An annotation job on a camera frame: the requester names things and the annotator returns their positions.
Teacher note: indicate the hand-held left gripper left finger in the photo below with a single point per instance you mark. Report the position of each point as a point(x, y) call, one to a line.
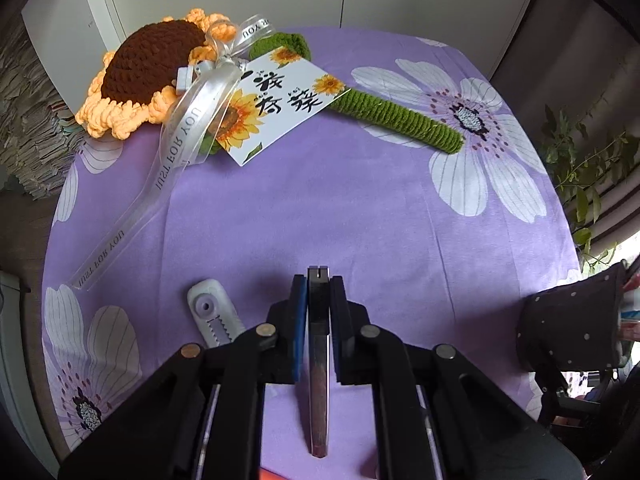
point(299, 330)

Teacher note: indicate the white sunflower gift card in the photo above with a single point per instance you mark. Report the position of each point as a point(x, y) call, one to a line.
point(285, 105)

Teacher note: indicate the white side furniture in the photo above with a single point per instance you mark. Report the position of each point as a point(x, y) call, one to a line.
point(15, 360)

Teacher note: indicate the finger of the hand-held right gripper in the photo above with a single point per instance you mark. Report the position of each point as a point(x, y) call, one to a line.
point(550, 385)

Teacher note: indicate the silver metal utility knife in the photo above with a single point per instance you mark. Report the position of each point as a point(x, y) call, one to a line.
point(318, 385)

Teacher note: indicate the clear printed ribbon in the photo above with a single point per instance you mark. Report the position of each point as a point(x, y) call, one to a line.
point(175, 125)

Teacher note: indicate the grey curtain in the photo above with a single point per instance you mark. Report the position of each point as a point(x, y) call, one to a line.
point(590, 50)

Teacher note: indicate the green leafy plant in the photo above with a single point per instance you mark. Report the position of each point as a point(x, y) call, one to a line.
point(582, 200)

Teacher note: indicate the crochet sunflower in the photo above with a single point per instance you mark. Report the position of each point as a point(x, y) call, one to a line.
point(145, 60)

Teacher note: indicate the orange red crayon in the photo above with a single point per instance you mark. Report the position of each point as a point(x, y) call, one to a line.
point(271, 475)

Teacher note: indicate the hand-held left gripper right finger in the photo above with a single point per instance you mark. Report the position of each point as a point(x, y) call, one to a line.
point(339, 330)

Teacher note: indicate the white plastic utility knife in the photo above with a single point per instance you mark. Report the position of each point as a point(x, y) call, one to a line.
point(212, 310)

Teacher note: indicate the purple floral tablecloth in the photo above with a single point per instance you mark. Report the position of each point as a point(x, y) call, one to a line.
point(350, 210)

